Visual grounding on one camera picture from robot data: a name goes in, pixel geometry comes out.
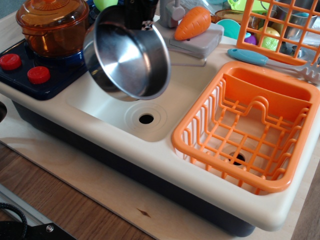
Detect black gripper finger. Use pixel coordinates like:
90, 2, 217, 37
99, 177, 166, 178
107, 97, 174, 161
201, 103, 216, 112
141, 16, 155, 31
124, 13, 142, 30

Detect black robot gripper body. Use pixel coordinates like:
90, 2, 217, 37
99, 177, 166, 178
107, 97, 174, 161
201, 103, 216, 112
118, 0, 159, 18

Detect stainless steel pan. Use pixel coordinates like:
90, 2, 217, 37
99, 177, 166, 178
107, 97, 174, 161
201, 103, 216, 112
83, 5, 172, 102

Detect cream toy sink unit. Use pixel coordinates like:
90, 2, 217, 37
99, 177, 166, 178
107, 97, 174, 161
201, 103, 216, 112
0, 14, 320, 232

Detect orange plastic drying rack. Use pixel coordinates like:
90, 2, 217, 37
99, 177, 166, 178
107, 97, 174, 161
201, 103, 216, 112
171, 61, 320, 195

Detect green toy pear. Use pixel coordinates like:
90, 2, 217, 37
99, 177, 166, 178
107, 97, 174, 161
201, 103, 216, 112
93, 0, 118, 12

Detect orange toy carrot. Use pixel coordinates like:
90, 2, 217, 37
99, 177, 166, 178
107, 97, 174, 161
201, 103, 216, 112
174, 6, 212, 41

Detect grey toy faucet base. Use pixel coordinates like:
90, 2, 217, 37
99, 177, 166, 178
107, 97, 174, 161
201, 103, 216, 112
154, 0, 224, 59

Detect orange transparent pot with lid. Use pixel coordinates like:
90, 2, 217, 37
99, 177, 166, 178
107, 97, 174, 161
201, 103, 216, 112
15, 0, 90, 58

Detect teal plastic bowl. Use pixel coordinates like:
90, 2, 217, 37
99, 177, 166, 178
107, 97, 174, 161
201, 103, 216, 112
216, 19, 241, 40

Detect purple toy piece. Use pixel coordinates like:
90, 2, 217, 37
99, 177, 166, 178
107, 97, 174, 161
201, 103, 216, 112
244, 32, 258, 45

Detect blue toy stove top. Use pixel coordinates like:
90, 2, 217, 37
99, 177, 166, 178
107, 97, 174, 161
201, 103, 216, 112
0, 0, 95, 100

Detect red stove knob right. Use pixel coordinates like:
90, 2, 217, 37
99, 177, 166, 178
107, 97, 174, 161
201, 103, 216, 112
27, 66, 51, 85

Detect red stove knob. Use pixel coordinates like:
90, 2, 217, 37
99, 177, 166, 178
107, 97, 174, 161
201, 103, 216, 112
0, 53, 22, 71
27, 66, 51, 85

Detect lime green toy cup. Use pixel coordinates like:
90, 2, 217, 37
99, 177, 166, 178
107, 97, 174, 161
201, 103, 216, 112
227, 0, 270, 14

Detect yellow green toy vegetable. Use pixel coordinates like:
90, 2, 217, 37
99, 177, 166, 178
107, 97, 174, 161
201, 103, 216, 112
256, 26, 280, 52

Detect red stove knob left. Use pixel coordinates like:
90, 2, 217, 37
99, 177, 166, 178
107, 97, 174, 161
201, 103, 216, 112
0, 53, 22, 71

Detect orange plastic grid basket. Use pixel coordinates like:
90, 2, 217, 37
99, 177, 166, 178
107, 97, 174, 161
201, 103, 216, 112
236, 0, 320, 66

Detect steel pot in basket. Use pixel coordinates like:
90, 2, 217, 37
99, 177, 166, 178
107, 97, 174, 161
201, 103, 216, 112
264, 0, 320, 63

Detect teal handled pasta spoon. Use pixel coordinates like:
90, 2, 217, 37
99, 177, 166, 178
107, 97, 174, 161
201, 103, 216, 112
227, 48, 320, 86

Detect black cable bottom left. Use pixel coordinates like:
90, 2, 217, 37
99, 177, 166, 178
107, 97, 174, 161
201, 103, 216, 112
0, 202, 28, 240

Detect black bracket with screw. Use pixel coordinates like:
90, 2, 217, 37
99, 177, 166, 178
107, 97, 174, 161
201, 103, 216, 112
19, 222, 76, 240

